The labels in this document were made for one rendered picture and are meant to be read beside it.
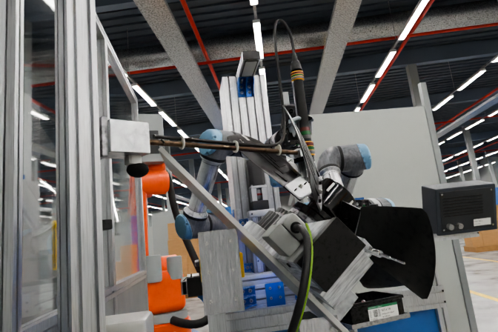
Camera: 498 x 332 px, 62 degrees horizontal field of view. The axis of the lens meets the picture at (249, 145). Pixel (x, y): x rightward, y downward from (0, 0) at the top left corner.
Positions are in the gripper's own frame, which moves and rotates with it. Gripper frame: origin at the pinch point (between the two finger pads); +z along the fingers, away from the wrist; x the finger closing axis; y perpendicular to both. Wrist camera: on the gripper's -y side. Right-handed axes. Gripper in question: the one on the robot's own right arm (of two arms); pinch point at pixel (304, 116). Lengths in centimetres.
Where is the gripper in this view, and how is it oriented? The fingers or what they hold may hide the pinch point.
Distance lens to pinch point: 135.1
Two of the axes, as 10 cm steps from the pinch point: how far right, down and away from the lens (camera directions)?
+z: 2.7, -2.5, -9.3
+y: 1.2, 9.7, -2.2
